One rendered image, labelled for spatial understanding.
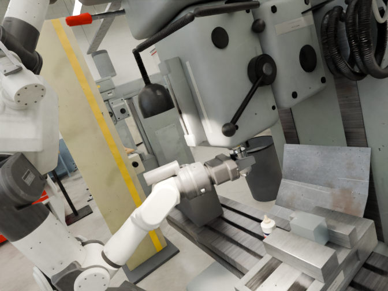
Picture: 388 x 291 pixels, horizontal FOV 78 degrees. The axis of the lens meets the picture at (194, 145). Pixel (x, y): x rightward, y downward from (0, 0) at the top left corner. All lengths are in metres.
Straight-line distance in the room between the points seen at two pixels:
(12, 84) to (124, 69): 9.57
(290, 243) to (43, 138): 0.63
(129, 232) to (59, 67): 1.82
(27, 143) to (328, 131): 0.89
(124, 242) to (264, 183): 2.20
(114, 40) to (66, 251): 9.90
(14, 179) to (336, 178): 0.91
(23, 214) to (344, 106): 0.89
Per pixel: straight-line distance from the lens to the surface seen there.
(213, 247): 0.89
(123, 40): 10.47
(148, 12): 0.59
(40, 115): 0.71
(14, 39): 0.87
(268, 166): 2.66
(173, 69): 0.57
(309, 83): 0.73
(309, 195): 1.01
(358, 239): 0.70
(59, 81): 2.28
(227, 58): 0.56
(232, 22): 0.59
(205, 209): 0.97
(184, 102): 0.57
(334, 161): 0.97
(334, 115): 0.92
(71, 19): 0.66
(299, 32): 0.72
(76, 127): 2.25
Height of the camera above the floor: 1.49
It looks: 14 degrees down
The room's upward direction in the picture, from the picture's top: 20 degrees counter-clockwise
